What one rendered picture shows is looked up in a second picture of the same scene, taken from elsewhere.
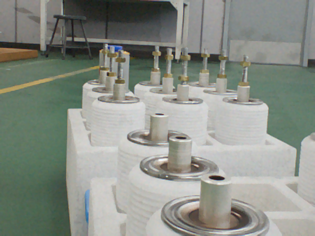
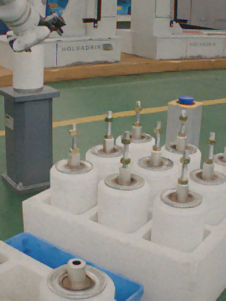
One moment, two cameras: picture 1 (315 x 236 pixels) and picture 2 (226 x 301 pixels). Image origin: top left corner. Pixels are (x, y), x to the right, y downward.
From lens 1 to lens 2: 0.71 m
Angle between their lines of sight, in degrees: 47
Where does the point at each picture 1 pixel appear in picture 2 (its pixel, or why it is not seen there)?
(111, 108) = (52, 175)
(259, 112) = (176, 217)
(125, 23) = not seen: outside the picture
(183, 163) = not seen: outside the picture
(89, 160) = (29, 211)
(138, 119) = (73, 189)
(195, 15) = not seen: outside the picture
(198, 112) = (119, 199)
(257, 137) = (173, 240)
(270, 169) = (168, 275)
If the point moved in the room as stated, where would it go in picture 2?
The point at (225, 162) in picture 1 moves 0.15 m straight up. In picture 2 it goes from (127, 253) to (132, 175)
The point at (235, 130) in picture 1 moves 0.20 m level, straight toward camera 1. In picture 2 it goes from (155, 226) to (52, 256)
